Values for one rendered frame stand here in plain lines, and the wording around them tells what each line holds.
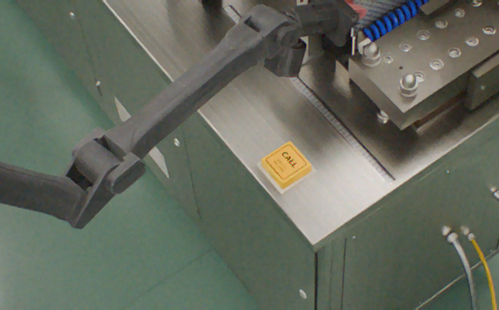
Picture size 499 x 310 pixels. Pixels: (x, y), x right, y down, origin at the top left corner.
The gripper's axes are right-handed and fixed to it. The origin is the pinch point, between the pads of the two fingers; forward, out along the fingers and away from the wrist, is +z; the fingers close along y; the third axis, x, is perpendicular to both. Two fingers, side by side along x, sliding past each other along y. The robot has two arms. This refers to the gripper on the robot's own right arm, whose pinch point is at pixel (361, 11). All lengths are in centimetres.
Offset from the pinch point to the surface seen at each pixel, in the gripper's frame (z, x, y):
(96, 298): 1, -124, -33
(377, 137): 2.6, -19.3, 15.1
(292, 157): -13.2, -25.5, 10.0
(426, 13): 11.5, 2.8, 6.0
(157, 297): 12, -117, -23
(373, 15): 4.0, -1.3, 0.2
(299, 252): -7, -46, 18
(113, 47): -2, -54, -56
